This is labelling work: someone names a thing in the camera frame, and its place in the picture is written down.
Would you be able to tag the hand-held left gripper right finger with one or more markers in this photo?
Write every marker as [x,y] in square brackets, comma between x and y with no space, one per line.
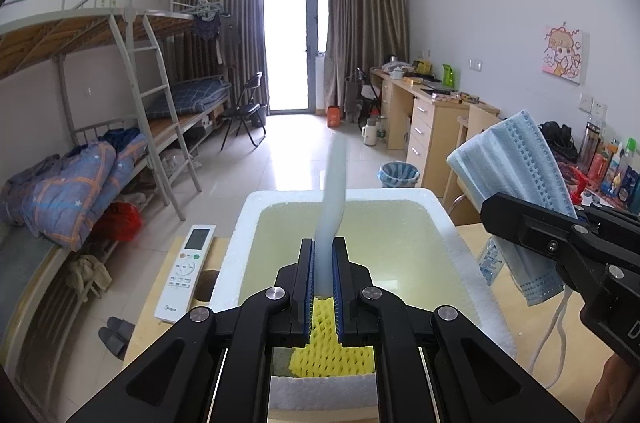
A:
[338,293]

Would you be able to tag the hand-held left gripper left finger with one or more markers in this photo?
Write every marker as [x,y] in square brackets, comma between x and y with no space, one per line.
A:
[308,293]

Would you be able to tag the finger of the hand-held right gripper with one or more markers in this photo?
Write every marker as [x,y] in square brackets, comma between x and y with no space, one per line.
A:
[615,223]
[525,223]

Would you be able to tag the blue face mask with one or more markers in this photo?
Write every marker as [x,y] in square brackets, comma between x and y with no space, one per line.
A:
[510,163]

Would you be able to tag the yellow foam net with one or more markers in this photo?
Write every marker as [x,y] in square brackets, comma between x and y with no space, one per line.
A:
[325,358]

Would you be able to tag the white foam box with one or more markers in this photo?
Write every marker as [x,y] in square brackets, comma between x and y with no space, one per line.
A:
[390,228]

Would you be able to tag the white foam strip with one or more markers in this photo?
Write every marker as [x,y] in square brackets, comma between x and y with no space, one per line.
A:
[332,203]

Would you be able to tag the person's right hand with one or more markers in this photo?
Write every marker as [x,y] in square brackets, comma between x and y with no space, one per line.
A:
[607,393]

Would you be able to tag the white pump bottle red nozzle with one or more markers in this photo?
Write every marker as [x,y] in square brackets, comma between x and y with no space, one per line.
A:
[579,188]

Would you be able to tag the row of small bottles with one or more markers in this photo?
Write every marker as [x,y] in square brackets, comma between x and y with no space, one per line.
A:
[622,173]

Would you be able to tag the clear packet blue print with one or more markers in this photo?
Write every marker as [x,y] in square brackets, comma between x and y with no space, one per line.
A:
[491,260]

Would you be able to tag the dark thermos bottle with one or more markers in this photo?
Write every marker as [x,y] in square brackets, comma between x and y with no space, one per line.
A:
[590,148]

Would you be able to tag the white remote control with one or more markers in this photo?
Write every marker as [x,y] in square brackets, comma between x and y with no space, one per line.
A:
[185,273]

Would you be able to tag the grey trash bin blue bag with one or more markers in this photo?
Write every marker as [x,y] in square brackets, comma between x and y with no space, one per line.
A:
[398,173]

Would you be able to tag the light wooden desk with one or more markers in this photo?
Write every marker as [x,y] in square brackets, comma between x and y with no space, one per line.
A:
[430,123]

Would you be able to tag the white thermos jug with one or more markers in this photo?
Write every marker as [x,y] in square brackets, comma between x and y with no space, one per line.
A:
[370,133]

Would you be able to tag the green packet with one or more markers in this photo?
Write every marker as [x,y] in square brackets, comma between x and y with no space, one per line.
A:
[448,75]

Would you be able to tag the orange bag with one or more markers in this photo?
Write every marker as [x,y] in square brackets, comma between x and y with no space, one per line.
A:
[333,116]

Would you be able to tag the black bucket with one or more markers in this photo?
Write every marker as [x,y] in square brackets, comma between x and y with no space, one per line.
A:
[260,115]

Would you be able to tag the black folding chair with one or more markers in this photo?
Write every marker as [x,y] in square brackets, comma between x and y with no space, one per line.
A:
[242,110]

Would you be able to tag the black slippers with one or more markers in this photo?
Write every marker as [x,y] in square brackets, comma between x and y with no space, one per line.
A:
[116,338]

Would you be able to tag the red plastic bag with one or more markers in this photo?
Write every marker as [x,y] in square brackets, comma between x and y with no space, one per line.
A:
[117,220]

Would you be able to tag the beige cloth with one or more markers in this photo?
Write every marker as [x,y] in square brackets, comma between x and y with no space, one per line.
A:
[90,275]

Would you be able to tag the folded blue quilt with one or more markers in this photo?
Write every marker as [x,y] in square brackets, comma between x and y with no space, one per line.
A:
[190,93]

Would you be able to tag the dark blue clothing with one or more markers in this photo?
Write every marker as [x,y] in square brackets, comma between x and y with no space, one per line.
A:
[125,143]

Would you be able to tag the glass balcony door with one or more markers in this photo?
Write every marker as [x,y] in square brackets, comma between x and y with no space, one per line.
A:
[290,43]

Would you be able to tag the grey metal bed ladder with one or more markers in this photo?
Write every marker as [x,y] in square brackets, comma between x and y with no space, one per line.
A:
[152,93]

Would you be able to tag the brown curtain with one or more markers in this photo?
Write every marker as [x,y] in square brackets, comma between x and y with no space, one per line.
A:
[370,13]
[220,3]

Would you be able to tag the blue checked quilt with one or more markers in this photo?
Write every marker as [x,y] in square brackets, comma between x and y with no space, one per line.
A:
[65,188]

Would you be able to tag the hanging dark blue garment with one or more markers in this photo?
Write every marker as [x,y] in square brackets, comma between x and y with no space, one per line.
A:
[206,28]

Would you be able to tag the grey metal bunk bed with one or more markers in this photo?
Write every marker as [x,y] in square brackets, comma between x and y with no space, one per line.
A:
[170,25]
[50,38]

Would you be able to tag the light blue clothes hangers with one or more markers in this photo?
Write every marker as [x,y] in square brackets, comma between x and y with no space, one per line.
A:
[207,9]

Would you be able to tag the white wall socket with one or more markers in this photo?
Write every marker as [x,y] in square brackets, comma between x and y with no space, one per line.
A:
[593,103]
[476,64]

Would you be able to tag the cartoon wall poster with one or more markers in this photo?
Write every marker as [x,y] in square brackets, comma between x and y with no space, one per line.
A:
[564,53]

